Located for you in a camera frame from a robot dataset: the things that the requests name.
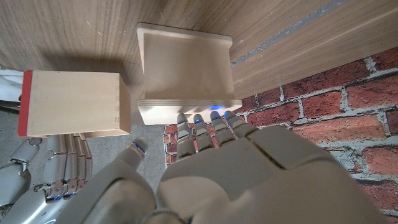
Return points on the wooden drawer with red front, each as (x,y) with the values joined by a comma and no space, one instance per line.
(74,102)

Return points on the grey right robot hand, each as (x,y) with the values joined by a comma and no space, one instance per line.
(62,165)

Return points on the printed brick wall backdrop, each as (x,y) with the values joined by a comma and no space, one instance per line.
(326,109)

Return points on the white crumpled tissue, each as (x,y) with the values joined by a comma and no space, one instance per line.
(9,87)

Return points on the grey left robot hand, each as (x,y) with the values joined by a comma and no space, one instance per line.
(248,180)

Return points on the wooden box with slot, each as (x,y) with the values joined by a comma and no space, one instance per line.
(186,65)

